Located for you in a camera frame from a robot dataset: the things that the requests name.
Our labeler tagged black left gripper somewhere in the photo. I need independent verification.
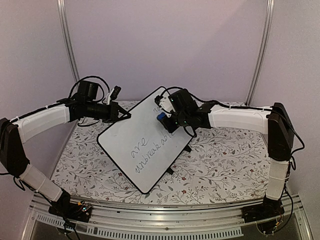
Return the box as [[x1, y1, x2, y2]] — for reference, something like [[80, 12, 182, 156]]
[[86, 101, 132, 124]]

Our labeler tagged blue whiteboard eraser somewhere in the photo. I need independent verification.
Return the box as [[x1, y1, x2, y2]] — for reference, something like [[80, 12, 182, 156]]
[[156, 112, 166, 122]]

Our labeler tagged white whiteboard black frame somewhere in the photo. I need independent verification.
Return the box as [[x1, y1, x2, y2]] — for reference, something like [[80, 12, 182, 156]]
[[97, 86, 192, 194]]

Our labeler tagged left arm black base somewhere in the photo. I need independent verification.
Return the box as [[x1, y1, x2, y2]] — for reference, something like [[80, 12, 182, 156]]
[[48, 189, 93, 223]]

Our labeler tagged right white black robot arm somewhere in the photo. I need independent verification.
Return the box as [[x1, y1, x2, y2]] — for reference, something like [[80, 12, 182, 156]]
[[156, 99, 298, 218]]

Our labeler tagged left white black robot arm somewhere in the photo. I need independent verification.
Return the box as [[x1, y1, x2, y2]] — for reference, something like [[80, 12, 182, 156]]
[[0, 98, 131, 217]]

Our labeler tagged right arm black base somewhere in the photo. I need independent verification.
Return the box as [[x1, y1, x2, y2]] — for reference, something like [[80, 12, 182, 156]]
[[241, 197, 285, 235]]

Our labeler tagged black whiteboard stand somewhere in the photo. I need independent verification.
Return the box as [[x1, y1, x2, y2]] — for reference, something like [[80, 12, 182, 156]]
[[166, 144, 192, 175]]

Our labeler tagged floral patterned table mat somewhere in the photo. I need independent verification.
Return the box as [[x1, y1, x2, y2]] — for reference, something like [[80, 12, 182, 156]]
[[48, 100, 285, 206]]

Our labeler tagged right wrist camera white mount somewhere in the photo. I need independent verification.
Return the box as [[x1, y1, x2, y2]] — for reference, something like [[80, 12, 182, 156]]
[[154, 86, 198, 117]]

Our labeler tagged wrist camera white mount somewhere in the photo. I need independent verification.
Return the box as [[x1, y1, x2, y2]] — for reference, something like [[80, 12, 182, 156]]
[[71, 75, 123, 105], [154, 86, 198, 117]]

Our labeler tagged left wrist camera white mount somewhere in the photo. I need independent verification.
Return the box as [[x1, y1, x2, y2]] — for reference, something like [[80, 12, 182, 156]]
[[71, 75, 123, 105]]

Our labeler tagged aluminium front rail frame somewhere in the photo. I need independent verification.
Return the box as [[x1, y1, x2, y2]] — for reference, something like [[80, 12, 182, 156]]
[[22, 194, 315, 240]]

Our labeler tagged left aluminium corner post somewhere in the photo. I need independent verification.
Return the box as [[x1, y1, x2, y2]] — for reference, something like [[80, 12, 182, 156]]
[[56, 0, 81, 97]]

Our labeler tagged aluminium corner post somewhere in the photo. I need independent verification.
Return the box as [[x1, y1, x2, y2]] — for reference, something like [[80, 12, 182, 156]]
[[245, 0, 275, 106], [56, 0, 81, 97]]

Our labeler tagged right aluminium corner post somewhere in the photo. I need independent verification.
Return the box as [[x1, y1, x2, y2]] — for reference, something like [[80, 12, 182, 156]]
[[245, 0, 275, 106]]

